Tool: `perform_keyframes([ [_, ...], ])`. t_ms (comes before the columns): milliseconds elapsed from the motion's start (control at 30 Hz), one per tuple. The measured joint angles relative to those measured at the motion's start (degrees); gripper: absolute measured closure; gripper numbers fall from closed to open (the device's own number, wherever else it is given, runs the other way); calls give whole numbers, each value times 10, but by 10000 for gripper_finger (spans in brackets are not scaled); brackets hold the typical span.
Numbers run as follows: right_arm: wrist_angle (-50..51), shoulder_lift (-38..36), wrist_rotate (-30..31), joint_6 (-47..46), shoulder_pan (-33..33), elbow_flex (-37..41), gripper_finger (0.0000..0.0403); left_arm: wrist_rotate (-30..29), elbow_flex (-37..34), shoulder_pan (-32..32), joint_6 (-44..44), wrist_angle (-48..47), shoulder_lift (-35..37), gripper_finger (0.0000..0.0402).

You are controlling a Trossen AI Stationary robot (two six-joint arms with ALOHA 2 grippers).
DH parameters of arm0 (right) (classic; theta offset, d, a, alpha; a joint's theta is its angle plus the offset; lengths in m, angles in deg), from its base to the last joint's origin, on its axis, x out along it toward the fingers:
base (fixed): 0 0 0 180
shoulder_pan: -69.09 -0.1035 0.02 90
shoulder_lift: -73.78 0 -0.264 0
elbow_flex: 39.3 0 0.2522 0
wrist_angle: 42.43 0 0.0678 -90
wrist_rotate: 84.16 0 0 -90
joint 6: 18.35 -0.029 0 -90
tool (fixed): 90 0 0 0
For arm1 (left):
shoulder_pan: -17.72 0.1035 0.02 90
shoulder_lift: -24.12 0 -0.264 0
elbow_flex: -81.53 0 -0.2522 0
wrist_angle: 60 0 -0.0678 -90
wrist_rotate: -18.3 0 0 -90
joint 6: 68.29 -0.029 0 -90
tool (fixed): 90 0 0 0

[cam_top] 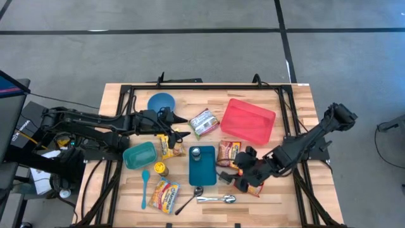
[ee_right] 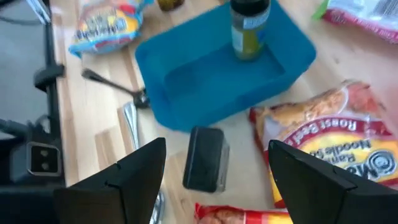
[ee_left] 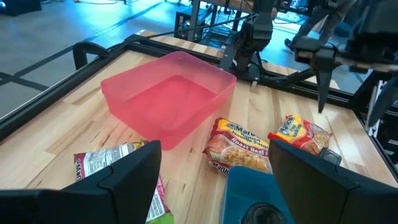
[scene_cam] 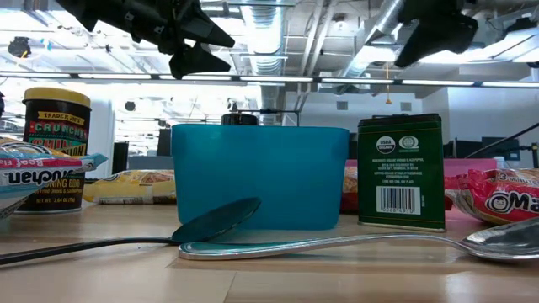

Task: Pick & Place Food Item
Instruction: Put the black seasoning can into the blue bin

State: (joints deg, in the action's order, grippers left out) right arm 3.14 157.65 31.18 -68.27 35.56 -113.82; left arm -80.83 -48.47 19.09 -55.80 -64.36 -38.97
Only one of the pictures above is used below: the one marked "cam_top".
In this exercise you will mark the grey stand foot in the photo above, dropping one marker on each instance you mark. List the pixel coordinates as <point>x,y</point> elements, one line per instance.
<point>395,122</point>

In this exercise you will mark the red Maruchan ramen packet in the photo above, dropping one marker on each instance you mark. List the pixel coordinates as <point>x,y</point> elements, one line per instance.
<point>228,152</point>
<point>257,190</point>

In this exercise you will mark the teal-blue rectangular plastic bin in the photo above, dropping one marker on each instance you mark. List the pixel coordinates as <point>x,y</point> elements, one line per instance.
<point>204,171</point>

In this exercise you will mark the red plastic bin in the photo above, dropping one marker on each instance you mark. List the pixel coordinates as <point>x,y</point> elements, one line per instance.
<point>246,122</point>

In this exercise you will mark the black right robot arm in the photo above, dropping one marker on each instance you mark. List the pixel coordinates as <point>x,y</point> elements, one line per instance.
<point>303,139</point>

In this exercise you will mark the black table-edge bracket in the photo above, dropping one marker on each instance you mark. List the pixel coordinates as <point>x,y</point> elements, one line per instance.
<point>190,80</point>

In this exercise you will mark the Maruchan beef ramen packet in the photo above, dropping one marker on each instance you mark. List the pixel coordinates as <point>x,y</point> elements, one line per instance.
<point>164,196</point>

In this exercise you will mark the grey computer monitor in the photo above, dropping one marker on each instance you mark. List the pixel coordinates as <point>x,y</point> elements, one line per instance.
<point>9,120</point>

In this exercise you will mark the green-teal small plastic bin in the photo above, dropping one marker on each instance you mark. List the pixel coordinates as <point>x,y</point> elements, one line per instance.
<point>139,155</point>

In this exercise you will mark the green pepper tin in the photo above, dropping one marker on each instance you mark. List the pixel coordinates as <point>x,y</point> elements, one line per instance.
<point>225,178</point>

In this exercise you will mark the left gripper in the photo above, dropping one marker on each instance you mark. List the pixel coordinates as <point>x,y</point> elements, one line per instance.
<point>148,122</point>

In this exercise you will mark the white paper sheet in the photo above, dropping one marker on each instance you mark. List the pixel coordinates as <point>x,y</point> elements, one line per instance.
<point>41,187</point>

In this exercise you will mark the lime chili shrimp ramen packet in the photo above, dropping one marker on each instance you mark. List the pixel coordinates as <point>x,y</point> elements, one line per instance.
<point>204,123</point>

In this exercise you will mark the yellow-lid crunchy chili jar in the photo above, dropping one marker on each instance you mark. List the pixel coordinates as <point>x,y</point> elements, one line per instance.
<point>161,168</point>

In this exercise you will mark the yellow ramen noodle packet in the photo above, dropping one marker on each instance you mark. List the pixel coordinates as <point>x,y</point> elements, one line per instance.
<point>164,149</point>

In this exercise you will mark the black equipment stand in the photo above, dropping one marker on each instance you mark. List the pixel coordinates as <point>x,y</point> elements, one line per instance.
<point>38,164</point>

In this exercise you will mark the black spoon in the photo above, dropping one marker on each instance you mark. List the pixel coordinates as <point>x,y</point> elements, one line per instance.
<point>198,191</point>

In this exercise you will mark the black table frame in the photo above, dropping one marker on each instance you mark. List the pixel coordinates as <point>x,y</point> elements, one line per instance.
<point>205,87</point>

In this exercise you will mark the teal plastic spoon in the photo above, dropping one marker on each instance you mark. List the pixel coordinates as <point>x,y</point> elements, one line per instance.
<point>145,177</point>

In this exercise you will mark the black box with white print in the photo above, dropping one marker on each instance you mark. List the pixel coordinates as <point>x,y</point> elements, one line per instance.
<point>28,123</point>

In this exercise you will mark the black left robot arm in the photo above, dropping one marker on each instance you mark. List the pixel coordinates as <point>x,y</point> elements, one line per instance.
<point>95,118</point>

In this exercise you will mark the silver metal spoon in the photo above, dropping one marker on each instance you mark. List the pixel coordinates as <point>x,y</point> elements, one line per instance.
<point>228,199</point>

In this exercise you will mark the blue bowl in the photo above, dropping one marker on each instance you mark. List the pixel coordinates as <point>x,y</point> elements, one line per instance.
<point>158,101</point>

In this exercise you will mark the white round cap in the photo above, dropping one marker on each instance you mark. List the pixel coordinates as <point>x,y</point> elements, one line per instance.
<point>64,193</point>

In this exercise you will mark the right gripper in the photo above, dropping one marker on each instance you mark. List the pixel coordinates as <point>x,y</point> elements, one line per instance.
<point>259,171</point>

